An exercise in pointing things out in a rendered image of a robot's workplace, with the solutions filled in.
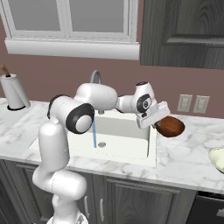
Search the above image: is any black dishwasher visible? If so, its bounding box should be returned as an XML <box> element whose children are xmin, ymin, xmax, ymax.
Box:
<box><xmin>185</xmin><ymin>190</ymin><xmax>224</xmax><ymax>224</ymax></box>

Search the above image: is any white framed window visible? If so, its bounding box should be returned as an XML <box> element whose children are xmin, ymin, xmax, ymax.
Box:
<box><xmin>0</xmin><ymin>0</ymin><xmax>141</xmax><ymax>61</ymax></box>

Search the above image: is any white wall socket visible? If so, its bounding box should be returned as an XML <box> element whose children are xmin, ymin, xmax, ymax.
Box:
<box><xmin>192</xmin><ymin>94</ymin><xmax>211</xmax><ymax>115</ymax></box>
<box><xmin>176</xmin><ymin>93</ymin><xmax>193</xmax><ymax>114</ymax></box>

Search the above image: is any brown wooden bowl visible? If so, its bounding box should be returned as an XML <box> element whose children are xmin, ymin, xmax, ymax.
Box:
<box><xmin>154</xmin><ymin>115</ymin><xmax>186</xmax><ymax>139</ymax></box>

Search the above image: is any white sink basin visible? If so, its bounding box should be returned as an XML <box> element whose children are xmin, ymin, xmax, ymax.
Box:
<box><xmin>28</xmin><ymin>108</ymin><xmax>158</xmax><ymax>168</ymax></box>

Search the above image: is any dark grey base cupboard door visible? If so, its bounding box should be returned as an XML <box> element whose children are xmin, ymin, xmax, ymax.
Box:
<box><xmin>11</xmin><ymin>162</ymin><xmax>96</xmax><ymax>224</ymax></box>
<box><xmin>94</xmin><ymin>173</ymin><xmax>198</xmax><ymax>224</ymax></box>
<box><xmin>0</xmin><ymin>158</ymin><xmax>23</xmax><ymax>224</ymax></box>

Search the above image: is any pale green bowl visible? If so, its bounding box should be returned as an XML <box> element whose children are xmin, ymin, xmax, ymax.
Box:
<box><xmin>207</xmin><ymin>146</ymin><xmax>224</xmax><ymax>175</ymax></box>

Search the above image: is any blue water stream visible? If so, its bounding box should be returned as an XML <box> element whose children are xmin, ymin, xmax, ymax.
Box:
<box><xmin>92</xmin><ymin>115</ymin><xmax>98</xmax><ymax>149</ymax></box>

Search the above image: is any silver cupboard handle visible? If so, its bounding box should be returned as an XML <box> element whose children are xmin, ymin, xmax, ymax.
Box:
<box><xmin>83</xmin><ymin>195</ymin><xmax>90</xmax><ymax>221</ymax></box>
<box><xmin>99</xmin><ymin>198</ymin><xmax>106</xmax><ymax>223</ymax></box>

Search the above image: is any white paper towel roll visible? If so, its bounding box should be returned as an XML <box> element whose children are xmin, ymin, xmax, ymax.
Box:
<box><xmin>0</xmin><ymin>73</ymin><xmax>32</xmax><ymax>109</ymax></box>

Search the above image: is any dark grey wall cupboard door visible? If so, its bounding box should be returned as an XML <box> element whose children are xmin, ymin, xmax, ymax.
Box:
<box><xmin>139</xmin><ymin>0</ymin><xmax>224</xmax><ymax>71</ymax></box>

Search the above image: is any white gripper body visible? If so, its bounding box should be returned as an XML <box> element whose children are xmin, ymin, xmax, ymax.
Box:
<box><xmin>136</xmin><ymin>101</ymin><xmax>172</xmax><ymax>130</ymax></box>

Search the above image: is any grey curved tap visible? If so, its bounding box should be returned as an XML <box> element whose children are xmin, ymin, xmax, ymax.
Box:
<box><xmin>89</xmin><ymin>69</ymin><xmax>107</xmax><ymax>116</ymax></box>

